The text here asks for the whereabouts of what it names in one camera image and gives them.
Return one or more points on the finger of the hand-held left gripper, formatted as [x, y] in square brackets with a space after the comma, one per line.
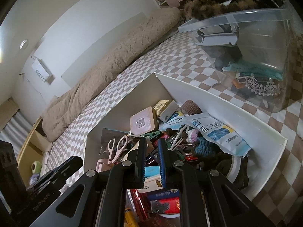
[71, 166]

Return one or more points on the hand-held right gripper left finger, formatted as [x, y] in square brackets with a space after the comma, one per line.
[140, 165]

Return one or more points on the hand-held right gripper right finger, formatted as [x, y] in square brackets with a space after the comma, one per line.
[162, 163]

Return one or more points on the white storage box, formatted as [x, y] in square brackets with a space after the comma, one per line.
[213, 99]

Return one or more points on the blue white small box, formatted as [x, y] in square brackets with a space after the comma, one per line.
[152, 177]

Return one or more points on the pink scissors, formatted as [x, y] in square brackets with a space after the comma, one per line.
[122, 144]

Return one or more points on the green plastic clip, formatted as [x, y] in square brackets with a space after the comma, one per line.
[151, 135]

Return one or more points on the red blue box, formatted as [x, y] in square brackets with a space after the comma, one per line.
[165, 198]

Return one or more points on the pink white knit ball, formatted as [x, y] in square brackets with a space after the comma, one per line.
[193, 136]

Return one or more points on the light blue packet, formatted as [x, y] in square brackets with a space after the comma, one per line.
[174, 121]

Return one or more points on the beige adhesive hook pack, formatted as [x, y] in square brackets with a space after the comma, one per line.
[143, 121]

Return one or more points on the wooden bedside shelf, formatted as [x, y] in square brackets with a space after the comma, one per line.
[33, 144]

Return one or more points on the teal knit item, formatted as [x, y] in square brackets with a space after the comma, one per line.
[206, 147]

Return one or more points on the yellow tube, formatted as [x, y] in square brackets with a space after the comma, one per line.
[131, 216]

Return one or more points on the yellowish small box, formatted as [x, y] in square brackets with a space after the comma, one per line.
[165, 107]

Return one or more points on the dark cloth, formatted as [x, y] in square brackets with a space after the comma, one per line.
[220, 165]

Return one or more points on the large white blue packet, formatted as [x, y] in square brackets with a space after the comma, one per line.
[217, 134]

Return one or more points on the brown ribbed roll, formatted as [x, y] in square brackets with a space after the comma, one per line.
[190, 107]

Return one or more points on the grey curtain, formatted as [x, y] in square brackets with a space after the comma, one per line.
[14, 127]

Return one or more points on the white round lid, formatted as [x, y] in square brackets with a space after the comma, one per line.
[235, 167]

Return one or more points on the beige printed curtain valance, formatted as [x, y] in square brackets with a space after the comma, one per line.
[8, 110]

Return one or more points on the white hanging paper bag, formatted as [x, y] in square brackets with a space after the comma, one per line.
[41, 72]

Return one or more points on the beige quilt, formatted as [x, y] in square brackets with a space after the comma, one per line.
[106, 68]

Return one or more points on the silver pearl tiara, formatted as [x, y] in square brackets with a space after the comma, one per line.
[260, 86]

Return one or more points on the teal hair accessory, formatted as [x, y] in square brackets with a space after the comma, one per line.
[248, 68]

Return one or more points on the round ceiling light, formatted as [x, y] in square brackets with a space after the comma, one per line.
[24, 44]

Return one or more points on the clear plastic bin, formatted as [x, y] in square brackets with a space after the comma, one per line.
[260, 40]

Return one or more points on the brown fur garment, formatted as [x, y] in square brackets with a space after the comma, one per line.
[203, 8]

